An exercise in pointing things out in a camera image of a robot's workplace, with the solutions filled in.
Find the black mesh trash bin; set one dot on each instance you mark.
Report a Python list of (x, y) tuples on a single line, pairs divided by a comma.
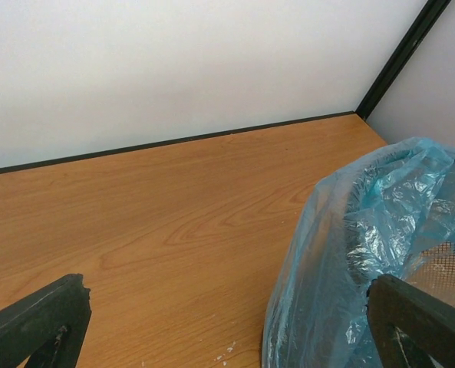
[(400, 220)]

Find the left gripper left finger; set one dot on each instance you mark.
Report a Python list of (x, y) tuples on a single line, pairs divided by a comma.
[(46, 328)]

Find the blue translucent trash bag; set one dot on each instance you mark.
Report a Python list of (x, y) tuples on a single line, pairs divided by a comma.
[(316, 316)]

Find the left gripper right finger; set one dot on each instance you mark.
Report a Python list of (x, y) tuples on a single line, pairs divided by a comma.
[(410, 328)]

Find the right black frame post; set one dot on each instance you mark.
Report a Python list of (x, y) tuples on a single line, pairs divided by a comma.
[(410, 42)]

